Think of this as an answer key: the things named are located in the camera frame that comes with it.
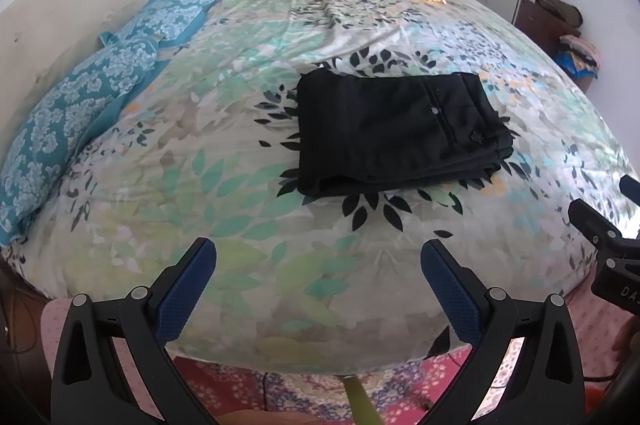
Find floral leaf print duvet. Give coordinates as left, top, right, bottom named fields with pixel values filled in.
left=0, top=0, right=640, bottom=376

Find black pants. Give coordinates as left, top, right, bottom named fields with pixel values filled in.
left=296, top=70, right=516, bottom=199

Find olive yellow strap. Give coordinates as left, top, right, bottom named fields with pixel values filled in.
left=342, top=374, right=382, bottom=425

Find large blue floral pillow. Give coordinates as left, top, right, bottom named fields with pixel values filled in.
left=0, top=39, right=172, bottom=250

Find olive bag on dresser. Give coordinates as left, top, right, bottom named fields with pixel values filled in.
left=535, top=0, right=584, bottom=26

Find pink dotted cloth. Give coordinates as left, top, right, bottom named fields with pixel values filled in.
left=40, top=290, right=631, bottom=425

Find brown wooden dresser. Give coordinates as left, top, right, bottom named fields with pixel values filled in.
left=512, top=0, right=582, bottom=56

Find small blue floral pillow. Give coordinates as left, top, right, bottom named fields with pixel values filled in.
left=99, top=0, right=234, bottom=52

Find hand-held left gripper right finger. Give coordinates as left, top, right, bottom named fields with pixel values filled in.
left=420, top=239, right=586, bottom=425

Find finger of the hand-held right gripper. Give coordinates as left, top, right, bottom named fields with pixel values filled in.
left=568, top=199, right=640, bottom=261
left=619, top=175, right=640, bottom=206

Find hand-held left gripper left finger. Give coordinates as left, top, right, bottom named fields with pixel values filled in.
left=50, top=237, right=218, bottom=425

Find cream padded headboard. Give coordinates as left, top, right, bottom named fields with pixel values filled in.
left=0, top=0, right=179, bottom=128

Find patterned red rug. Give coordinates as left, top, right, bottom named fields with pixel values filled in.
left=175, top=355, right=503, bottom=425

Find pile of colourful clothes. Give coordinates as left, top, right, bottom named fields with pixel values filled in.
left=557, top=34, right=601, bottom=79

